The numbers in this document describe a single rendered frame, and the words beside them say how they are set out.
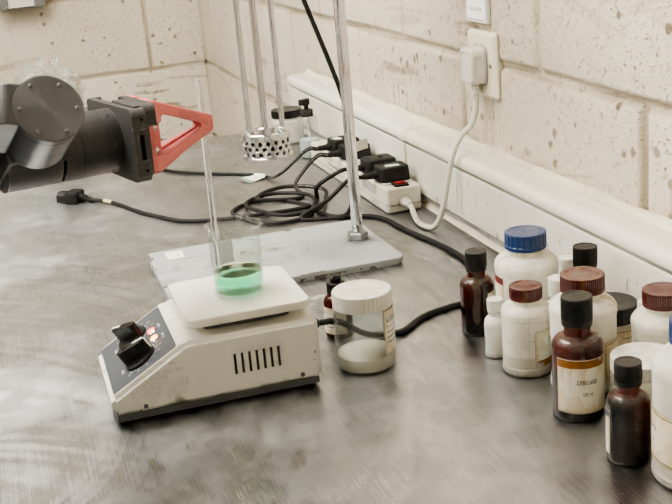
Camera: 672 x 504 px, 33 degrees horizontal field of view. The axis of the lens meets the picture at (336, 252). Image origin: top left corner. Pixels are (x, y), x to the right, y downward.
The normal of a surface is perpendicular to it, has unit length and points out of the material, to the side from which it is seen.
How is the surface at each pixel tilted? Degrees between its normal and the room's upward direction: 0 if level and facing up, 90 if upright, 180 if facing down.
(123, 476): 0
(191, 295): 0
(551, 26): 90
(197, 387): 90
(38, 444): 0
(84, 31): 90
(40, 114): 59
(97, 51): 90
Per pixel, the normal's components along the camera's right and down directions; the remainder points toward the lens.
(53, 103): 0.44, -0.31
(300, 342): 0.29, 0.27
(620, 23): -0.95, 0.17
